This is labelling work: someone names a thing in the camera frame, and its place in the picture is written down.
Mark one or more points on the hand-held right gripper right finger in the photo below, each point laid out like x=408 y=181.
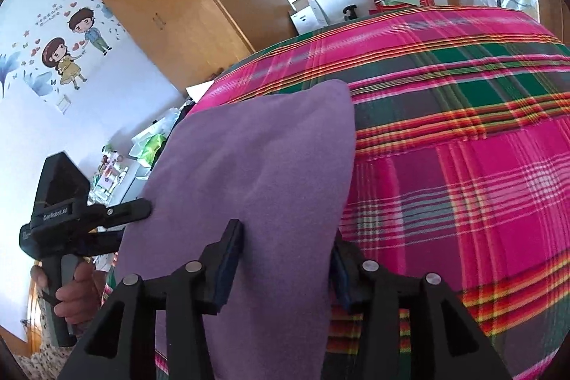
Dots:
x=339 y=286

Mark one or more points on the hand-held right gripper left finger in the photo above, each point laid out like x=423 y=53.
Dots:
x=227 y=268

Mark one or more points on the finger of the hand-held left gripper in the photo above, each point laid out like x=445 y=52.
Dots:
x=131 y=211
x=104 y=240

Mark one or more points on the purple fleece sweater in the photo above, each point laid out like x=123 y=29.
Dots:
x=258 y=166

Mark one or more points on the person's left forearm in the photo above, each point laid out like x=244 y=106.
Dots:
x=40 y=362

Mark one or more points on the person's left hand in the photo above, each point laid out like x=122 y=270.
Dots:
x=84 y=291

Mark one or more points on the white desk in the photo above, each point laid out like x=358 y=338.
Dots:
x=129 y=188

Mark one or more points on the green tissue packet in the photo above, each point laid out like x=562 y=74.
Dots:
x=149 y=144

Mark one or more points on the white paper sheet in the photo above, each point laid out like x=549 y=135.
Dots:
x=200 y=90

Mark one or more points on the pink green plaid bed sheet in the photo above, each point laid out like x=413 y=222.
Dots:
x=467 y=139

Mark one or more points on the white cardboard box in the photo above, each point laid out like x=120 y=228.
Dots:
x=309 y=15

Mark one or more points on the small black device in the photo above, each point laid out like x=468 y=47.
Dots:
x=351 y=12

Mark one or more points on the red flat box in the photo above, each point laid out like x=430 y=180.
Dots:
x=400 y=2

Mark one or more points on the cartoon couple wall sticker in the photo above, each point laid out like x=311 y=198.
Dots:
x=67 y=46

